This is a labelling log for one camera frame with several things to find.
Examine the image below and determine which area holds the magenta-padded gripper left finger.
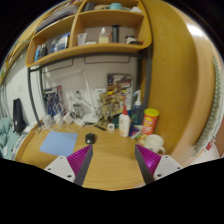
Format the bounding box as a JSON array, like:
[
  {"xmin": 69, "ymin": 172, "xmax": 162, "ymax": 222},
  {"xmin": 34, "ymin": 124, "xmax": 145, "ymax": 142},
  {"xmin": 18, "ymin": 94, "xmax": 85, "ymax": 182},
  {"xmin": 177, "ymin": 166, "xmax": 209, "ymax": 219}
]
[{"xmin": 43, "ymin": 144, "xmax": 94, "ymax": 187}]

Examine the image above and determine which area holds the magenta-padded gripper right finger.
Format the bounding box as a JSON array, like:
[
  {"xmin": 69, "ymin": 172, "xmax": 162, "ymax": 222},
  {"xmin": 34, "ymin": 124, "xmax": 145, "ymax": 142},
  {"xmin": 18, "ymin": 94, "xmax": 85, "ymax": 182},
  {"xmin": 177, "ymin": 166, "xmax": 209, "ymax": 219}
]
[{"xmin": 134, "ymin": 143, "xmax": 183, "ymax": 185}]

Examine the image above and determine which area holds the black computer mouse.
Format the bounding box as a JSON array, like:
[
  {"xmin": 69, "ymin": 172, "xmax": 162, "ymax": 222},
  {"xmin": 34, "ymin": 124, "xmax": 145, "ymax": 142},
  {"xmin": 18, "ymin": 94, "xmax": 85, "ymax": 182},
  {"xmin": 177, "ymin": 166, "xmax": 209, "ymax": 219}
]
[{"xmin": 84, "ymin": 132, "xmax": 97, "ymax": 145}]

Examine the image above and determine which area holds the light blue mouse pad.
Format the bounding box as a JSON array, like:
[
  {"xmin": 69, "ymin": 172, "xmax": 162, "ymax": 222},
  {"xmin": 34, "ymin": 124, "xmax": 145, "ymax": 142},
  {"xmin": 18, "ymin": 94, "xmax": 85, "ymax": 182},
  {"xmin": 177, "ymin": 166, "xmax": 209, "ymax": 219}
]
[{"xmin": 39, "ymin": 130, "xmax": 79, "ymax": 158}]

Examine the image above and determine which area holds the white mug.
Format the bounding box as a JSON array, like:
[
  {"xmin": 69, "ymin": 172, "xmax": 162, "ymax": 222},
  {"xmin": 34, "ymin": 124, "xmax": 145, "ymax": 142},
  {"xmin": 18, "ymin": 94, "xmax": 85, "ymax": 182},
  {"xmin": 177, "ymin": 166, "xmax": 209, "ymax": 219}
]
[{"xmin": 143, "ymin": 133, "xmax": 167, "ymax": 156}]

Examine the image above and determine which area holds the yellow red snack can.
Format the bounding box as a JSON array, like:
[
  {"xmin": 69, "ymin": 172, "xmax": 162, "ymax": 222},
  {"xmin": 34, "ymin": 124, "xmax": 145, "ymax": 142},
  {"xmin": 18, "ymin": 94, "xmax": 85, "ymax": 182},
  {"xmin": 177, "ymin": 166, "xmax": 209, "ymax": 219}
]
[{"xmin": 141, "ymin": 107, "xmax": 160, "ymax": 136}]

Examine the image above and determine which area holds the clear plastic cup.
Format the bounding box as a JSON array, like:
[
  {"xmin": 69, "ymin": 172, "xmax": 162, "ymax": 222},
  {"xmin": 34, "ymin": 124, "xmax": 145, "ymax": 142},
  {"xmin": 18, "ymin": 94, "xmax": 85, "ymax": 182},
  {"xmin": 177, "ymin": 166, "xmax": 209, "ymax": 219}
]
[{"xmin": 41, "ymin": 114, "xmax": 54, "ymax": 128}]

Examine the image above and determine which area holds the white power strip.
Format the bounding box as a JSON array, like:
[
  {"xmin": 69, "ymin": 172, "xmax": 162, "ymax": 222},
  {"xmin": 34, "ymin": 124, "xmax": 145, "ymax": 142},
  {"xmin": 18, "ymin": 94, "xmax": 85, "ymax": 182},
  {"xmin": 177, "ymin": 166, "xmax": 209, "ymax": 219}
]
[{"xmin": 69, "ymin": 118, "xmax": 86, "ymax": 127}]

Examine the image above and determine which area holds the white charger block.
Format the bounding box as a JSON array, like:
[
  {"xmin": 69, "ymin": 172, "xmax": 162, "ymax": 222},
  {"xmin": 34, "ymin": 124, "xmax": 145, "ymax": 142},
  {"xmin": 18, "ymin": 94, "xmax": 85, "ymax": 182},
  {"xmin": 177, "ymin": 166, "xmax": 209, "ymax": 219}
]
[{"xmin": 63, "ymin": 112, "xmax": 74, "ymax": 125}]

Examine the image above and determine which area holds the white red-capped lotion bottle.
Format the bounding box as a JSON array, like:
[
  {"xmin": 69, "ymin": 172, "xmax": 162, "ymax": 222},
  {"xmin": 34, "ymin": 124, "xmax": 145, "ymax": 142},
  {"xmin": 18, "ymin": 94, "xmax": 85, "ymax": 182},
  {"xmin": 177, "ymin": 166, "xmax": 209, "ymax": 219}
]
[{"xmin": 118, "ymin": 105, "xmax": 132, "ymax": 138}]

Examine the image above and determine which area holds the metal cup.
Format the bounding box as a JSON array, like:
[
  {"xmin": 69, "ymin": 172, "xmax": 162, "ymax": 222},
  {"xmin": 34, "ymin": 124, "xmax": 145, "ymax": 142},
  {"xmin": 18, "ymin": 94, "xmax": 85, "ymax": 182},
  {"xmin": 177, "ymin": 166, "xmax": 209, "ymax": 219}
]
[{"xmin": 73, "ymin": 103, "xmax": 83, "ymax": 118}]

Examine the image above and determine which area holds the white-nozzle squeeze bottle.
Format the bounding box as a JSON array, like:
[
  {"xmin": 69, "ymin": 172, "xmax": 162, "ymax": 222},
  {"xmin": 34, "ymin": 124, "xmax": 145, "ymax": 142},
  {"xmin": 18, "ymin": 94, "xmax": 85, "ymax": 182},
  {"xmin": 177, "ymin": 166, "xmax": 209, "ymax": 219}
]
[{"xmin": 130, "ymin": 89, "xmax": 145, "ymax": 126}]

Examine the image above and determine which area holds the teal bedding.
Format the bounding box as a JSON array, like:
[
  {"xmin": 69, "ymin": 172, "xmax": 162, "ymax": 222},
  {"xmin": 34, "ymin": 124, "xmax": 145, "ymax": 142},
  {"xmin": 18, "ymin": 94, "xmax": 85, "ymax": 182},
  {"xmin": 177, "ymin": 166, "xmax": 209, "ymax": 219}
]
[{"xmin": 0, "ymin": 116, "xmax": 21, "ymax": 161}]

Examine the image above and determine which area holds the black hanging bag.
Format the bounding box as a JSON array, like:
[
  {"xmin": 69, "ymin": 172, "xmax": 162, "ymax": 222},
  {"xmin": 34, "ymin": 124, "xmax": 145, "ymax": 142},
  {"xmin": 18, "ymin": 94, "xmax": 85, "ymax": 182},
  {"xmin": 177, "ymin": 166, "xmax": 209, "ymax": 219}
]
[{"xmin": 12, "ymin": 98, "xmax": 28, "ymax": 134}]

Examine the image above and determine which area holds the tan robot figure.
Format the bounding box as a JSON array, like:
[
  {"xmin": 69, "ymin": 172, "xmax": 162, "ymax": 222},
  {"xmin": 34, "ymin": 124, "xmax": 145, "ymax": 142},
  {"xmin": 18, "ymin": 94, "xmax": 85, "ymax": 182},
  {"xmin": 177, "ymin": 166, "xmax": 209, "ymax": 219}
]
[{"xmin": 96, "ymin": 89, "xmax": 118, "ymax": 126}]

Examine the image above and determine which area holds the colourful printed poster box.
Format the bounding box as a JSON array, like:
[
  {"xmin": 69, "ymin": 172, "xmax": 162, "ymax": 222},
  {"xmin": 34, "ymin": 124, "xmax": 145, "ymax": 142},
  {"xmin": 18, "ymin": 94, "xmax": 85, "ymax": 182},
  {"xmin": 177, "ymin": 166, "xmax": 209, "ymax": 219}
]
[{"xmin": 107, "ymin": 73, "xmax": 133, "ymax": 111}]

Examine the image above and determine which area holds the wooden shelf unit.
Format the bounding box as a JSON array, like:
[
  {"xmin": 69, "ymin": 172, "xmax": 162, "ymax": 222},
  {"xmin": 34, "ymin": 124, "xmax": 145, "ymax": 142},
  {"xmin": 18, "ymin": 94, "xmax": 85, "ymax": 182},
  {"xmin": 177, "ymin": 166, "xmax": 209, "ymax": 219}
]
[{"xmin": 25, "ymin": 0, "xmax": 153, "ymax": 69}]

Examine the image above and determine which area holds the dark plug cable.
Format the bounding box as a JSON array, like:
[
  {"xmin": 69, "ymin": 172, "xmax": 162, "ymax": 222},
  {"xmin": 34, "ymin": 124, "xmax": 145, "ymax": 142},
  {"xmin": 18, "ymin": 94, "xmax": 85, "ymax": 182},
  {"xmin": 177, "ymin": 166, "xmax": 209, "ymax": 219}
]
[{"xmin": 74, "ymin": 90, "xmax": 93, "ymax": 107}]

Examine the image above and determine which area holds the white wall control box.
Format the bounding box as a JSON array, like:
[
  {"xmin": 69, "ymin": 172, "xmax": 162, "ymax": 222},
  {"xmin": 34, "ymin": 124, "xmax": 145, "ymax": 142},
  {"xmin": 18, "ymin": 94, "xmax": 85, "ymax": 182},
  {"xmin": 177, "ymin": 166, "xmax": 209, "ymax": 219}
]
[{"xmin": 94, "ymin": 87, "xmax": 107, "ymax": 101}]

